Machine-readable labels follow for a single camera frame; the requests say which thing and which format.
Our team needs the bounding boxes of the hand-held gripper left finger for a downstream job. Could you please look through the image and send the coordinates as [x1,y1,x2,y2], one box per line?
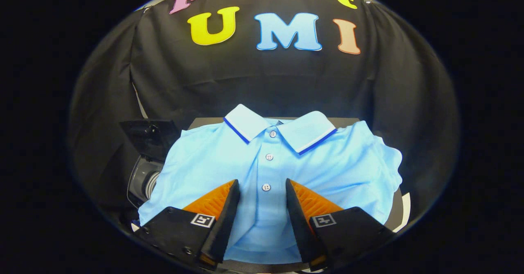
[133,179,241,271]

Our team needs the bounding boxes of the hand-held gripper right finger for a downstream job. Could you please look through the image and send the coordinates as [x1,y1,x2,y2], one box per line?
[285,178,397,272]

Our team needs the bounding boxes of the light blue polo shirt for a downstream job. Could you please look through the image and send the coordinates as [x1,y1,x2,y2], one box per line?
[138,104,404,265]

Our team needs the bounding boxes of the grey cabinet with dark top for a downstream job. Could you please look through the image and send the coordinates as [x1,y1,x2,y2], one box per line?
[187,117,404,273]

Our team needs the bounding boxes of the black backdrop cloth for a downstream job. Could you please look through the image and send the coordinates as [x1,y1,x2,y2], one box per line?
[68,0,461,225]

